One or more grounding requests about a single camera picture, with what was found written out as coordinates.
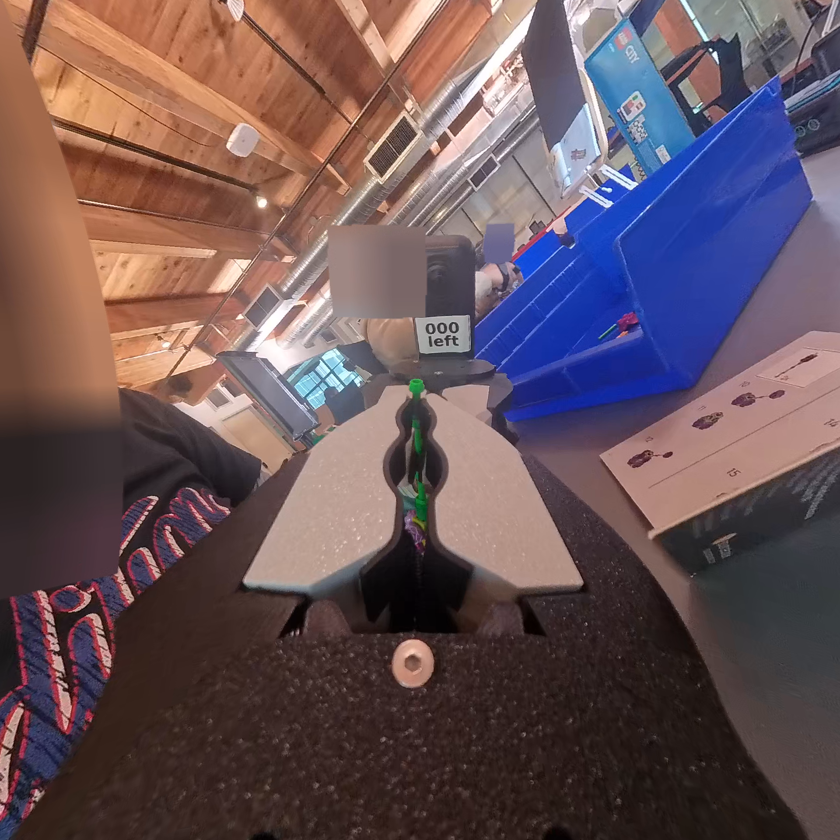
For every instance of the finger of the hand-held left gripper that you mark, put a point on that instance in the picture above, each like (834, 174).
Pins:
(479, 410)
(379, 400)

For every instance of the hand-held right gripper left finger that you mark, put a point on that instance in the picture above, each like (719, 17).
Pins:
(322, 525)

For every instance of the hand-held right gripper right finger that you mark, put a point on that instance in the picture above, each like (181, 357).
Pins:
(505, 519)

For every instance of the purple flower brick piece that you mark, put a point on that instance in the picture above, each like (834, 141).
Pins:
(415, 532)

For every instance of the grey desk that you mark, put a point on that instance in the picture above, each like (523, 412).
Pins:
(775, 630)

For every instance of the dark flat monitor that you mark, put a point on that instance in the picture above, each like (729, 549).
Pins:
(269, 394)

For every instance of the ceiling air vent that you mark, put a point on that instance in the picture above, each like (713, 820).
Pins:
(394, 145)

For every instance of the pile of toy brick pieces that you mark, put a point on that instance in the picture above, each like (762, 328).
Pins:
(624, 324)

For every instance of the instruction booklet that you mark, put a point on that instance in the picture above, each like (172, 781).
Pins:
(735, 446)

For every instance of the white ceiling device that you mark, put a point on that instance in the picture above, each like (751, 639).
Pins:
(243, 139)

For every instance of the blue storage bin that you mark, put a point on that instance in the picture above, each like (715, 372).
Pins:
(709, 250)

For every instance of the blue printed carton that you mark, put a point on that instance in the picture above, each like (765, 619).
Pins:
(637, 92)

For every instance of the silver ceiling air duct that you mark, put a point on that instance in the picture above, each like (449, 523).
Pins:
(420, 145)

